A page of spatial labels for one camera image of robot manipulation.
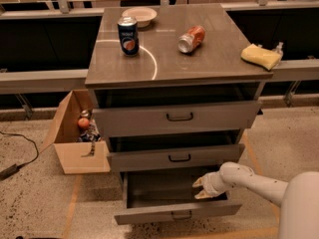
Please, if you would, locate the grey top drawer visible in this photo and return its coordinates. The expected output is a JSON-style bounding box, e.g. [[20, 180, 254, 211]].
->
[[94, 101, 261, 137]]

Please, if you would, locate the red apple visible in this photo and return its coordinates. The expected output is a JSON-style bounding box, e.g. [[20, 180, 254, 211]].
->
[[78, 118, 90, 129]]

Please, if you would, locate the orange soda can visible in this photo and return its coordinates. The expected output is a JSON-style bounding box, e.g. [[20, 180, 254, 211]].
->
[[177, 25, 205, 54]]

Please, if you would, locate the grey drawer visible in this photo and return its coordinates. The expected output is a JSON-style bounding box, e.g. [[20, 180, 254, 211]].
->
[[115, 166, 241, 225], [107, 144, 245, 172], [94, 101, 261, 137]]

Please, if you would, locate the white bowl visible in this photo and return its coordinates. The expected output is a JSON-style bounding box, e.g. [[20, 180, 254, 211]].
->
[[123, 7, 158, 28]]

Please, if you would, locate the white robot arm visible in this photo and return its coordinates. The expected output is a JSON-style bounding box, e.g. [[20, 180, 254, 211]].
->
[[192, 162, 319, 239]]

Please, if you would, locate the blue soda can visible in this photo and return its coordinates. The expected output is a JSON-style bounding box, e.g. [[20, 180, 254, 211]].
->
[[118, 16, 140, 56]]

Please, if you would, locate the clear spray bottle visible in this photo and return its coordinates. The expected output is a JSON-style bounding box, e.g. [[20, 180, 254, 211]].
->
[[274, 42, 283, 57]]

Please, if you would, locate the grey bottom drawer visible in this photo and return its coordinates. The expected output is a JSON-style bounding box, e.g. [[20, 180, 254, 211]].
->
[[115, 166, 241, 225]]

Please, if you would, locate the grey drawer cabinet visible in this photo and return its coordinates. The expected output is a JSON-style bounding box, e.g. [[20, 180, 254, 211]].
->
[[85, 3, 274, 184]]

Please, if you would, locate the yellow sponge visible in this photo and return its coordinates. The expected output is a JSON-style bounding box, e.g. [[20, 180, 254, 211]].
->
[[240, 44, 281, 71]]

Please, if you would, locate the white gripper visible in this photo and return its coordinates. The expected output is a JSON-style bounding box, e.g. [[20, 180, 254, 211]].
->
[[192, 172, 232, 200]]

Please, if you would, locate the cardboard box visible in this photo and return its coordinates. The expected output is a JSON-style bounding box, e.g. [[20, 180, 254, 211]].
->
[[40, 90, 111, 174]]

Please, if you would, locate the grey middle drawer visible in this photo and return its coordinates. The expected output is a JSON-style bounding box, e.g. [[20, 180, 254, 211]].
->
[[107, 144, 245, 172]]

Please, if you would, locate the black power cable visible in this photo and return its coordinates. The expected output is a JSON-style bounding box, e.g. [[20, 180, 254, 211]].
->
[[0, 130, 40, 181]]

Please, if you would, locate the crumpled blue snack bag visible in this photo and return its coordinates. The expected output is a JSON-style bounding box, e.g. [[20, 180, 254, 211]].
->
[[77, 120, 101, 142]]

